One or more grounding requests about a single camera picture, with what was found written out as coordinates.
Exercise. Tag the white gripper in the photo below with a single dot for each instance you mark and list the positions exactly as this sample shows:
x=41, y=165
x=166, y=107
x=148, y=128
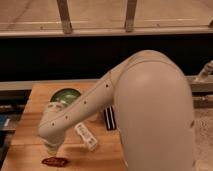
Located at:
x=52, y=148

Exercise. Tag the dark red pepper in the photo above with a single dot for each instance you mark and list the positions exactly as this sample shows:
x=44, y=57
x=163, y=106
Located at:
x=55, y=161

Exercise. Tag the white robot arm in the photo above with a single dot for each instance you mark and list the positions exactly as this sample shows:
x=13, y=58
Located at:
x=154, y=113

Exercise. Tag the green ceramic bowl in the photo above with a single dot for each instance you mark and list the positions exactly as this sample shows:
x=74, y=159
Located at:
x=65, y=96

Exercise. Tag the black striped rectangular block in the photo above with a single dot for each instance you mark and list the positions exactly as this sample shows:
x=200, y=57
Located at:
x=109, y=118

